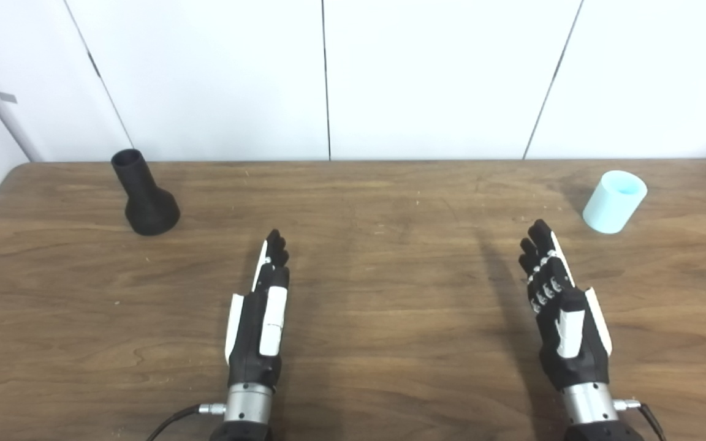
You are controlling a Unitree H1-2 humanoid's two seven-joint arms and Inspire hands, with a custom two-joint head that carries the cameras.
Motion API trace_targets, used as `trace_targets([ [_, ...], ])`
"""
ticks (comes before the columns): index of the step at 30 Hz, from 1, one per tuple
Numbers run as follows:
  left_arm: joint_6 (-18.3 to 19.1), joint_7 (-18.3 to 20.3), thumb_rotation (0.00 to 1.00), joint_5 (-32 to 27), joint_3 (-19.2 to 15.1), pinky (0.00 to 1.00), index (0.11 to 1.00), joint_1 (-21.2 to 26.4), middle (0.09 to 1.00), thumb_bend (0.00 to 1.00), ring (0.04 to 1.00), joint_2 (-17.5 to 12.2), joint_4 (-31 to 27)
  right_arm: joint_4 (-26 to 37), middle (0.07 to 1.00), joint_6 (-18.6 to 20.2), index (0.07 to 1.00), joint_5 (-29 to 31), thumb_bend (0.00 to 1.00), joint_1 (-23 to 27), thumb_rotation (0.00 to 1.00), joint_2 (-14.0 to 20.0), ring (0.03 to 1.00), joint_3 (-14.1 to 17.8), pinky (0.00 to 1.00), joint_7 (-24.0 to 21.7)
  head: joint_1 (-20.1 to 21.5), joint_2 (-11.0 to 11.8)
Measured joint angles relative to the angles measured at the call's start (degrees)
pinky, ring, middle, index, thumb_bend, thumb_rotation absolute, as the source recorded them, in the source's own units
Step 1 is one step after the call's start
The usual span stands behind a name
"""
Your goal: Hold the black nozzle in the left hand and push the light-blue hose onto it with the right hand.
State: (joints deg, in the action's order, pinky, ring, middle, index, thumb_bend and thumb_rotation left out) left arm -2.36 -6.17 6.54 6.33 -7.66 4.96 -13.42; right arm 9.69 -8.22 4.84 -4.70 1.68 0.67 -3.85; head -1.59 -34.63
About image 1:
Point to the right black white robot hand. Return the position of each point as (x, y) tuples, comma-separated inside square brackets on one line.
[(573, 355)]

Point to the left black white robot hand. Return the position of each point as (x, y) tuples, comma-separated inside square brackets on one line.
[(249, 343)]

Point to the black flared nozzle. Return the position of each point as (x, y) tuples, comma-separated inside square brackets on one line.
[(144, 202)]

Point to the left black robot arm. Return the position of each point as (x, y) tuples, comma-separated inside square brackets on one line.
[(247, 404)]

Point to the white wall corner post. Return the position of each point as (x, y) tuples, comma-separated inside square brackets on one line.
[(22, 138)]

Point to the small gray wall tag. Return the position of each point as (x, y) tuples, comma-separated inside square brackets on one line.
[(7, 97)]

